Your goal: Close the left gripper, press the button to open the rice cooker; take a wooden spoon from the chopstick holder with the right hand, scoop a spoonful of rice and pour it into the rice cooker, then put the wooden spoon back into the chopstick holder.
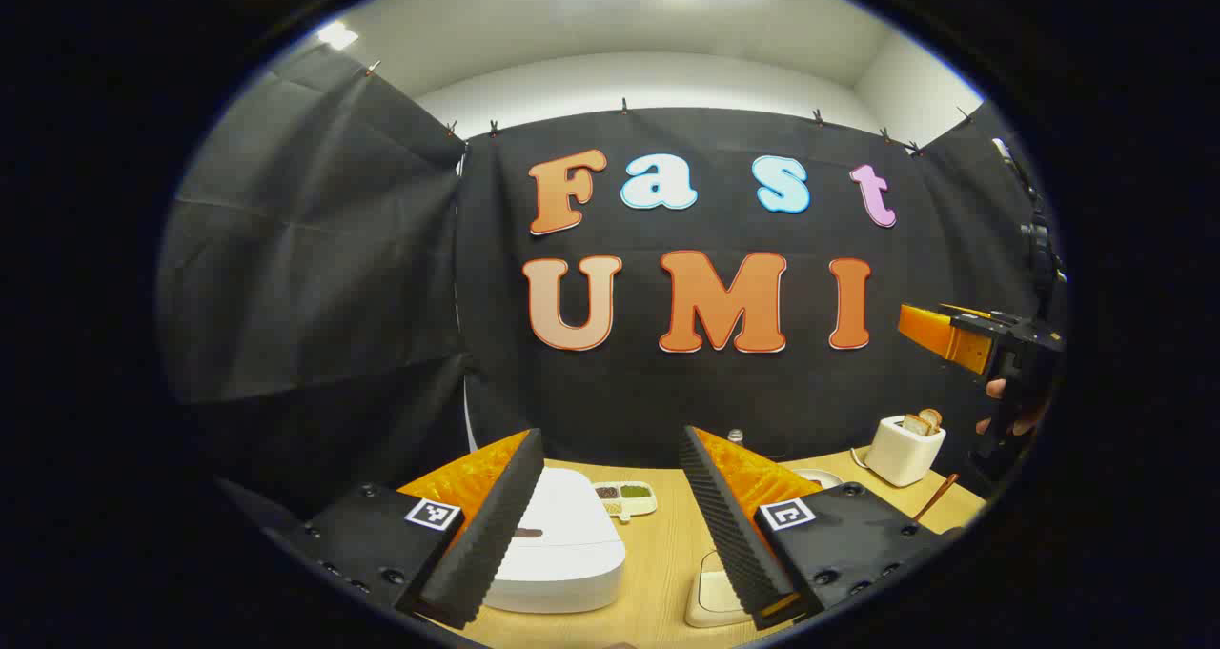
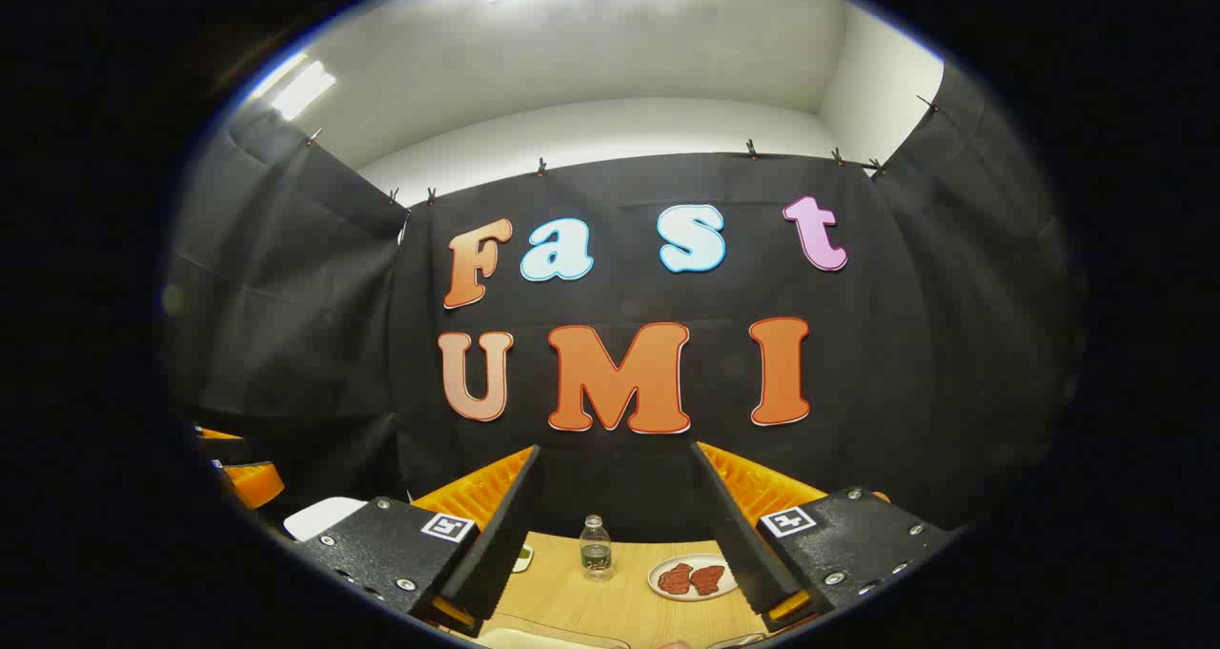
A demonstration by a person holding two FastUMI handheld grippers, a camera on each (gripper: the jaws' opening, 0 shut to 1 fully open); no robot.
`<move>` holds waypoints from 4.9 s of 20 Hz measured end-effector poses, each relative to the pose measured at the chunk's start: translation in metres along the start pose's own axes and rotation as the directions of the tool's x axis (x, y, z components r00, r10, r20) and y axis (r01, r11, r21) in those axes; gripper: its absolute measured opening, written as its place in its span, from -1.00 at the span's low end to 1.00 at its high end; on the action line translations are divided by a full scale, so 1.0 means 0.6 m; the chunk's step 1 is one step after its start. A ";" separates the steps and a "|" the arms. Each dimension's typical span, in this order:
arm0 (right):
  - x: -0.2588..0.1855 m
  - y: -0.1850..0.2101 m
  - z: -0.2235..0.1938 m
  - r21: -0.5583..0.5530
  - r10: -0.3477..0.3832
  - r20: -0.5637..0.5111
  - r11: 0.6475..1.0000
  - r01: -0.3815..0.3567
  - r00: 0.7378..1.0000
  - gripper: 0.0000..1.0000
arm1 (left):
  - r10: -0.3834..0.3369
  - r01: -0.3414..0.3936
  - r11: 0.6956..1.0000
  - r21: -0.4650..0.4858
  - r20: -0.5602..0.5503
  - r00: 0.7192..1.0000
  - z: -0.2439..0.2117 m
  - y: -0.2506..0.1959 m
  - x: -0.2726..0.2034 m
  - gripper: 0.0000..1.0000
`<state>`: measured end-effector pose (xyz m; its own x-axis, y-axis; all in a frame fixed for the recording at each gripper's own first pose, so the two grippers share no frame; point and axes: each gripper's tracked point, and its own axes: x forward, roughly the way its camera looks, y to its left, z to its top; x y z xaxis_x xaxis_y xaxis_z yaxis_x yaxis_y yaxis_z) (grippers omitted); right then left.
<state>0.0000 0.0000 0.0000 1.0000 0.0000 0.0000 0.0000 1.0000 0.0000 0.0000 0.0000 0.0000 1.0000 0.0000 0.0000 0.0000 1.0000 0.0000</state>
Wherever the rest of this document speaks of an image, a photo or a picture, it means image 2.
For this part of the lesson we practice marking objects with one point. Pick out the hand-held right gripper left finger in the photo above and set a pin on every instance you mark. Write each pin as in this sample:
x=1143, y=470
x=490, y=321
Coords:
x=496, y=535

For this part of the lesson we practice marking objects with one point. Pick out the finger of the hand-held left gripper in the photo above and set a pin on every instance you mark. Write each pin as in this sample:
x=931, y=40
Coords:
x=253, y=482
x=224, y=444

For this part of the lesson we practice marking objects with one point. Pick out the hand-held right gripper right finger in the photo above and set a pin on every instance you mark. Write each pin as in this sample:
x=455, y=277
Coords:
x=743, y=535

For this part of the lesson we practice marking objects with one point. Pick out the white divided bean dish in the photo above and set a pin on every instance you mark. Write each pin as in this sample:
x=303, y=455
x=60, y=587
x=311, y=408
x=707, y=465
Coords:
x=522, y=558

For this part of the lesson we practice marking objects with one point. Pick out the red meat slice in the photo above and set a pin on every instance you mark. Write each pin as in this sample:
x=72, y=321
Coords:
x=675, y=579
x=707, y=579

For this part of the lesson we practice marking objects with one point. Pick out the round white plate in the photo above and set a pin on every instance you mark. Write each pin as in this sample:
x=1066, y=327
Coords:
x=667, y=587

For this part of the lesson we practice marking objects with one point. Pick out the clear plastic water bottle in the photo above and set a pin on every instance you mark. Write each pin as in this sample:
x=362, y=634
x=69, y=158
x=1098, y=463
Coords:
x=596, y=554

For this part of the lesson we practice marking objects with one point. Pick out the small ceiling light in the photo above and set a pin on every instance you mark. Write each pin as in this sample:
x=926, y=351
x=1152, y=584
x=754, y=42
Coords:
x=303, y=89

